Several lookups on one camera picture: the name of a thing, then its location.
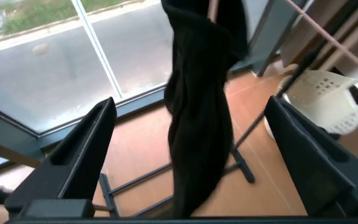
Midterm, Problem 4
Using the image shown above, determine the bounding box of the black knitted garment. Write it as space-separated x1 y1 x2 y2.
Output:
160 0 250 218

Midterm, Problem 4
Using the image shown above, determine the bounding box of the white laundry basket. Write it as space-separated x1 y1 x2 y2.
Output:
263 68 358 141

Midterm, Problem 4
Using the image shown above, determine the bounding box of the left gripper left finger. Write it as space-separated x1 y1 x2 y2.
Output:
4 96 118 218

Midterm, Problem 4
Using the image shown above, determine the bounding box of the beige curtain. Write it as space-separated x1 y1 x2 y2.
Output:
278 0 358 82

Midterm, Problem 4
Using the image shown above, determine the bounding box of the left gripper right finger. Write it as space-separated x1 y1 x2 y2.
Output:
264 95 358 217

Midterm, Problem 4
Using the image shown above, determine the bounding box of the black clothes rack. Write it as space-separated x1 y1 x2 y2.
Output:
99 0 358 218

